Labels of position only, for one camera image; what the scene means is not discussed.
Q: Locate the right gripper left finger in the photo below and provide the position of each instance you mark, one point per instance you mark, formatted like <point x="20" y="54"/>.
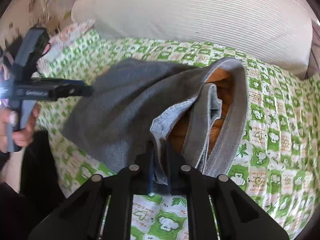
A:
<point x="145" y="176"/>

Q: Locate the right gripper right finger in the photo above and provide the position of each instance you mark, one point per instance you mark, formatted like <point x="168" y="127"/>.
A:
<point x="175" y="178"/>

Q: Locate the green white patterned bedsheet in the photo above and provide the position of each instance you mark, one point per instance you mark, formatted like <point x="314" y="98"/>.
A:
<point x="276" y="164"/>

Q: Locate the grey pants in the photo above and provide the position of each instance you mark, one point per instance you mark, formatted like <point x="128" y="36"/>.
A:
<point x="137" y="101"/>

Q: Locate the plaid pillow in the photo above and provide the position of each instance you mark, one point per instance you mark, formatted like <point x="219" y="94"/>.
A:
<point x="314" y="59"/>

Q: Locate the white striped duvet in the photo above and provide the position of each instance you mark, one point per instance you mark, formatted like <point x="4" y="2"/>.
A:
<point x="275" y="31"/>

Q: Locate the floral pillow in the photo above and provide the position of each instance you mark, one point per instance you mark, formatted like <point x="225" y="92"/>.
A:
<point x="62" y="40"/>

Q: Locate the left hand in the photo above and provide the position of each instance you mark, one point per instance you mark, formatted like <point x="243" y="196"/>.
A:
<point x="21" y="138"/>

